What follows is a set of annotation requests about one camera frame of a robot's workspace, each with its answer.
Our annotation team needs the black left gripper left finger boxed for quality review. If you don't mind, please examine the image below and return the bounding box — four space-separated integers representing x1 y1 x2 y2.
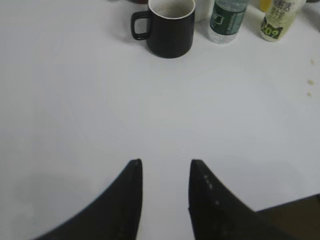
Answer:
39 159 143 240

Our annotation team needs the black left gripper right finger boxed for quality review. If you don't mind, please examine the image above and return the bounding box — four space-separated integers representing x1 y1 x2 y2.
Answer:
188 159 320 240

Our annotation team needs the black ceramic mug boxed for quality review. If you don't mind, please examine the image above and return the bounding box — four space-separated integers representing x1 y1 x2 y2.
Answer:
130 0 196 59

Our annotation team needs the clear water bottle green label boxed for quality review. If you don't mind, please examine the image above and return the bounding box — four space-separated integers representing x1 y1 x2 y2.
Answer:
208 0 249 45

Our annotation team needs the milky drink bottle white cap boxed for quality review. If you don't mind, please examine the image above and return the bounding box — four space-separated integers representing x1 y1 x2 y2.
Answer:
260 0 306 42

